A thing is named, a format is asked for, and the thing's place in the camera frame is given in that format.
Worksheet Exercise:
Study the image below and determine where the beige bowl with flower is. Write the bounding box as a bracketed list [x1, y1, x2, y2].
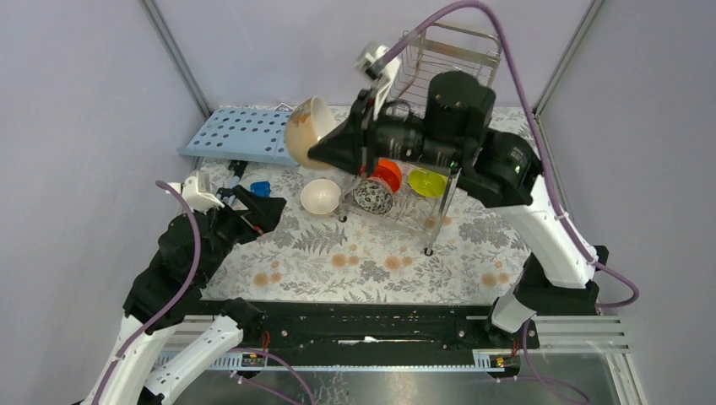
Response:
[300, 179, 341, 216]

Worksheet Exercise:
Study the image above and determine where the floral table mat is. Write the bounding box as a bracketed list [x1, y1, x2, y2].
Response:
[190, 105, 578, 307]

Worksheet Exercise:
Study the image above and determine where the lime green bowl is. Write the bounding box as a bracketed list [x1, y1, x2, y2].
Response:
[408, 169, 448, 198]

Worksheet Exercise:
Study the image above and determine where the leopard pattern bowl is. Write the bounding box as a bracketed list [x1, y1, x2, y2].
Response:
[352, 178, 394, 215]

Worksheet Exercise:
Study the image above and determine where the blue perforated tray stand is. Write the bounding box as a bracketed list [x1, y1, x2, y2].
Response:
[177, 107, 301, 205]

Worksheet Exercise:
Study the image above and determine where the orange bowl lower front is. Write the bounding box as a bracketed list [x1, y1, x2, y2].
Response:
[372, 159, 403, 193]

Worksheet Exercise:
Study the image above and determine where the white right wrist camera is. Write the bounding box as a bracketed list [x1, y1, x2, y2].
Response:
[355, 41, 401, 120]

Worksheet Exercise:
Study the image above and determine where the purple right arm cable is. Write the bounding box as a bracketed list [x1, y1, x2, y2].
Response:
[374, 0, 641, 310]

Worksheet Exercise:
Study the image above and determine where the blue toy block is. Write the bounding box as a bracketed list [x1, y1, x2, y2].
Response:
[250, 181, 271, 197]

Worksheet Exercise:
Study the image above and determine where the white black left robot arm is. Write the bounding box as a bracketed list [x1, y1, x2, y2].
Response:
[82, 181, 286, 404]

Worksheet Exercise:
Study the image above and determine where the white slotted cable duct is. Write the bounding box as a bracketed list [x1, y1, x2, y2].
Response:
[206, 351, 507, 373]

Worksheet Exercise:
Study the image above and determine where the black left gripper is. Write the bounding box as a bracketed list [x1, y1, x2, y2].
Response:
[197, 183, 287, 283]

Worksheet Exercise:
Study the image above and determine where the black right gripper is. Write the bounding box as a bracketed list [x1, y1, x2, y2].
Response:
[307, 87, 465, 177]

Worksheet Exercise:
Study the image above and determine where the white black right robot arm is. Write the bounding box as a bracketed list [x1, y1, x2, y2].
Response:
[307, 71, 599, 348]

